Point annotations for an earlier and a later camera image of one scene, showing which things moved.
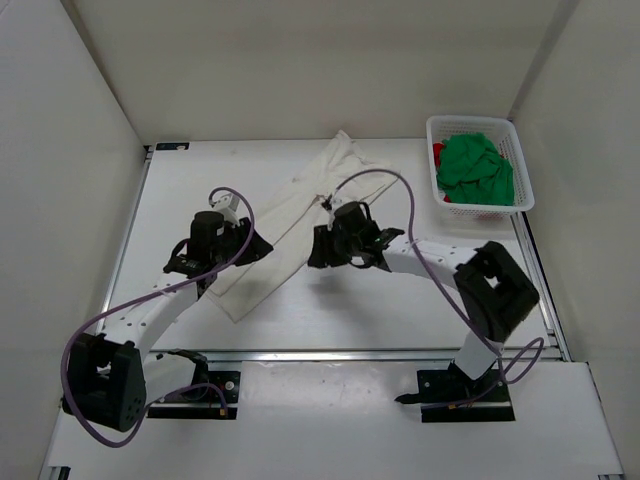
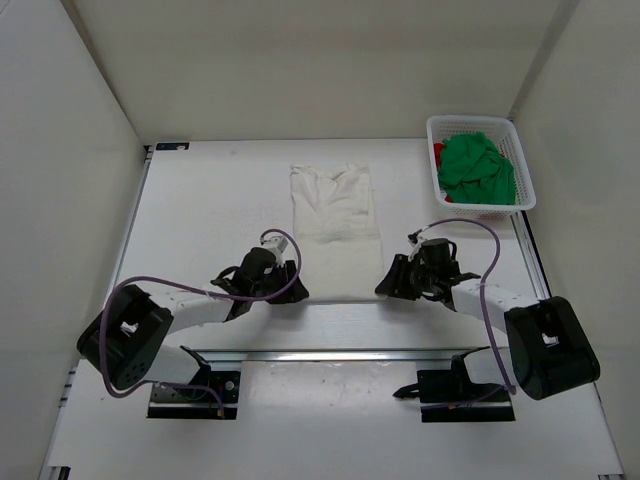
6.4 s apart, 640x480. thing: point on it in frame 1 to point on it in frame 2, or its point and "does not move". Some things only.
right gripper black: x=325 y=254 to x=395 y=284
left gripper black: x=257 y=248 to x=296 y=293
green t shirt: x=471 y=171 does not move
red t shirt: x=437 y=146 does not move
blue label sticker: x=172 y=146 does not move
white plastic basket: x=503 y=131 does not move
